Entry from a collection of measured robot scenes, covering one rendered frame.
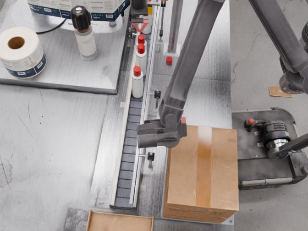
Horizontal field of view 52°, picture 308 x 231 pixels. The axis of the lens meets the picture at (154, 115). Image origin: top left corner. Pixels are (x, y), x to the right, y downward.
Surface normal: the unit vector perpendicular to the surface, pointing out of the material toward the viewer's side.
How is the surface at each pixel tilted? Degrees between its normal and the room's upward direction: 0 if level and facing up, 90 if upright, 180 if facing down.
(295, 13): 0
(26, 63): 90
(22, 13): 0
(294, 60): 44
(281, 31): 52
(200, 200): 0
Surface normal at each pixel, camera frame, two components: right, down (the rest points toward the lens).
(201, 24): 0.04, 0.37
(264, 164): 0.04, -0.46
